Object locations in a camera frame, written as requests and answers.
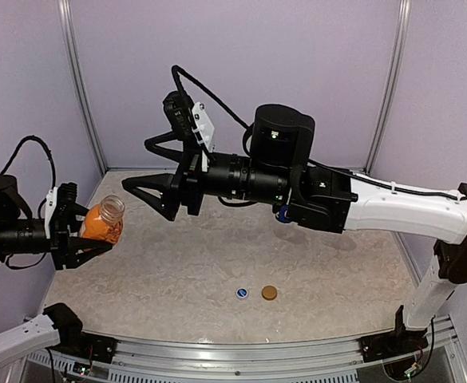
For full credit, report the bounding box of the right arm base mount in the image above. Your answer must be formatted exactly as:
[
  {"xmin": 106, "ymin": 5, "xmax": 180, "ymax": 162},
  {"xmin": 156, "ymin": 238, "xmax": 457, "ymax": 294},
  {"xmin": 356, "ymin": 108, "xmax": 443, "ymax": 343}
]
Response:
[{"xmin": 358, "ymin": 305, "xmax": 429, "ymax": 362}]

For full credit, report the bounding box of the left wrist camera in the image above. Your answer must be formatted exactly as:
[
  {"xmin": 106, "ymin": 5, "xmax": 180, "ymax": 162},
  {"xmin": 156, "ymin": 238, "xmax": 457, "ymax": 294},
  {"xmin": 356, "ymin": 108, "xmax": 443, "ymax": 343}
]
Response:
[{"xmin": 43, "ymin": 182, "xmax": 77, "ymax": 239}]

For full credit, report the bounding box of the left camera cable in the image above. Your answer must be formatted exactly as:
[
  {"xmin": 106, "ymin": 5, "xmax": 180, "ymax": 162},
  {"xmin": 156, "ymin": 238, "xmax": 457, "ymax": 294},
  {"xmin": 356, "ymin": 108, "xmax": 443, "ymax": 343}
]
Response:
[{"xmin": 0, "ymin": 135, "xmax": 57, "ymax": 192}]

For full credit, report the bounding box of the Pepsi bottle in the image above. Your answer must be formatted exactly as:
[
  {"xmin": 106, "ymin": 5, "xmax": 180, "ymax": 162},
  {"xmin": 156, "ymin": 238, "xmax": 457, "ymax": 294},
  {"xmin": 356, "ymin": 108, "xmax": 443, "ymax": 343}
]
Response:
[{"xmin": 275, "ymin": 205, "xmax": 292, "ymax": 224}]

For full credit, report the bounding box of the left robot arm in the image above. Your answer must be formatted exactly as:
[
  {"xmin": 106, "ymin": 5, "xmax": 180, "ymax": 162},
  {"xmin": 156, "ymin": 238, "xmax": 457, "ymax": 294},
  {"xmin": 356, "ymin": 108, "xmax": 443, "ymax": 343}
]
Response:
[{"xmin": 0, "ymin": 175, "xmax": 113, "ymax": 369}]

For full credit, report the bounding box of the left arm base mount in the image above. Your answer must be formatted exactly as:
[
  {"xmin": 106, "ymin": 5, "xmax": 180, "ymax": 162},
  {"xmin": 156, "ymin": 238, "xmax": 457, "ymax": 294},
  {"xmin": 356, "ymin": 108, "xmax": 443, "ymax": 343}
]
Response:
[{"xmin": 42, "ymin": 302, "xmax": 117, "ymax": 364}]

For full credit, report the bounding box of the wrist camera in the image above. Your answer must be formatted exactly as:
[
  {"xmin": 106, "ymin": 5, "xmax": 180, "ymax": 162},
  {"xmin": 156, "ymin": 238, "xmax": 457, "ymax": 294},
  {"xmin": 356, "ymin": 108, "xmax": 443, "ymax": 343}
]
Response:
[
  {"xmin": 163, "ymin": 91, "xmax": 216, "ymax": 162},
  {"xmin": 43, "ymin": 182, "xmax": 77, "ymax": 239}
]

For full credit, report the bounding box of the left aluminium post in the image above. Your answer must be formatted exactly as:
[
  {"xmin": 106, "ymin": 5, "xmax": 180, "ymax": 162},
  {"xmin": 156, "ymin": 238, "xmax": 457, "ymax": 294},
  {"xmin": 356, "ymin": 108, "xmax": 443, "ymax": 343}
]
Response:
[{"xmin": 57, "ymin": 0, "xmax": 109, "ymax": 176}]

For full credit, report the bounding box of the aluminium front rail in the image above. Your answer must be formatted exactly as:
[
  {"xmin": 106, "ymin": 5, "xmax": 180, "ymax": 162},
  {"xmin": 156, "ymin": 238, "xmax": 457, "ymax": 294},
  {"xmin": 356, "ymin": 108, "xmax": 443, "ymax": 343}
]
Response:
[{"xmin": 6, "ymin": 317, "xmax": 467, "ymax": 382}]

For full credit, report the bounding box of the orange juice bottle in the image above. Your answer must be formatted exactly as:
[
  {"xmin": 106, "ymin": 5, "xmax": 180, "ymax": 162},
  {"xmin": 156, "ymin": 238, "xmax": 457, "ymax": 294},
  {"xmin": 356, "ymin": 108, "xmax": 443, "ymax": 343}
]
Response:
[{"xmin": 79, "ymin": 195, "xmax": 125, "ymax": 245}]

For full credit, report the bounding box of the right aluminium post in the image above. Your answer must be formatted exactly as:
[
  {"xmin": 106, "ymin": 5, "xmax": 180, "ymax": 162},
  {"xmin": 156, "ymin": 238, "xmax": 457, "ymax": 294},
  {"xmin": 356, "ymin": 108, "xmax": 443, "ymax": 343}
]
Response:
[{"xmin": 364, "ymin": 0, "xmax": 412, "ymax": 175}]

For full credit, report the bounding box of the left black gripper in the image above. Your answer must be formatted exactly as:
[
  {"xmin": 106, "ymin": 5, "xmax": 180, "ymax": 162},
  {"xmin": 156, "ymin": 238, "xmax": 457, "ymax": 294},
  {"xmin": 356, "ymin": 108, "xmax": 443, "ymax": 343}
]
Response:
[{"xmin": 0, "ymin": 200, "xmax": 112, "ymax": 269}]

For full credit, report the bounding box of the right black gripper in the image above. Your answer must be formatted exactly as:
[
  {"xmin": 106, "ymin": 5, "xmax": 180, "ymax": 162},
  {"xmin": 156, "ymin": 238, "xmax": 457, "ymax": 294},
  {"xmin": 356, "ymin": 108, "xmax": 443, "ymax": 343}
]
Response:
[{"xmin": 120, "ymin": 128, "xmax": 290, "ymax": 221}]

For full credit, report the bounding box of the aluminium post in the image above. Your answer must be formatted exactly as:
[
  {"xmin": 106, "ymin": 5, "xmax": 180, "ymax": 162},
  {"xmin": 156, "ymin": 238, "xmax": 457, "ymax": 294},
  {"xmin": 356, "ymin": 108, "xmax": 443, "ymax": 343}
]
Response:
[
  {"xmin": 364, "ymin": 0, "xmax": 412, "ymax": 175},
  {"xmin": 57, "ymin": 0, "xmax": 109, "ymax": 176}
]

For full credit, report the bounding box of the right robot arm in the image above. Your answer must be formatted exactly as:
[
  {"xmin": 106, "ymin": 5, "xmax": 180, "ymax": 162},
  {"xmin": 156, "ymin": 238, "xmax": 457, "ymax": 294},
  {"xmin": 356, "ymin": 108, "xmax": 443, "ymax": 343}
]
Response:
[{"xmin": 122, "ymin": 104, "xmax": 467, "ymax": 354}]

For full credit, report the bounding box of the gold bottle cap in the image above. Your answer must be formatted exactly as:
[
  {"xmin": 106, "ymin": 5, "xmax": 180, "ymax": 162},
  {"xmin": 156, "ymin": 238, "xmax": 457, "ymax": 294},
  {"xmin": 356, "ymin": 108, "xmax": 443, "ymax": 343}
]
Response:
[{"xmin": 261, "ymin": 285, "xmax": 278, "ymax": 301}]

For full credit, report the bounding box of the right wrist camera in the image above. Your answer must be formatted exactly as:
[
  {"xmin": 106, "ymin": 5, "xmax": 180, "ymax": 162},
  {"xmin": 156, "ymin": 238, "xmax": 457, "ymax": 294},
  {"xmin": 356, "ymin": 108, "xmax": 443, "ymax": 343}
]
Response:
[{"xmin": 163, "ymin": 91, "xmax": 216, "ymax": 162}]

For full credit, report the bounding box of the blue bottle cap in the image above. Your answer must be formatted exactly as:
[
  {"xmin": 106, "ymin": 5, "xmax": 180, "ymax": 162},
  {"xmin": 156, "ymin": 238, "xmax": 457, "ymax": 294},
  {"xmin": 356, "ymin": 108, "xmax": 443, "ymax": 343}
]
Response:
[{"xmin": 235, "ymin": 287, "xmax": 249, "ymax": 299}]

